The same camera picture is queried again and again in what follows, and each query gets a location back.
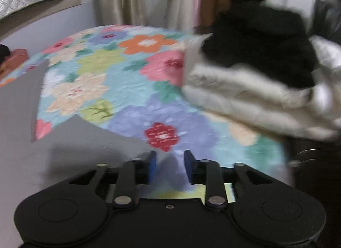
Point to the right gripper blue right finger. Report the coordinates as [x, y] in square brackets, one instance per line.
[209, 174]

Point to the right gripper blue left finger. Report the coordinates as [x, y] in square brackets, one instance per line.
[132, 174]

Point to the grey knit garment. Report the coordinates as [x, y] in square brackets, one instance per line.
[29, 165]

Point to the pile of white black clothes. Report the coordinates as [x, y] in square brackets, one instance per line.
[260, 66]

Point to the floral quilted bedspread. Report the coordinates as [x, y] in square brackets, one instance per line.
[128, 80]

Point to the black folded garment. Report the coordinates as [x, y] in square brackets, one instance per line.
[4, 53]

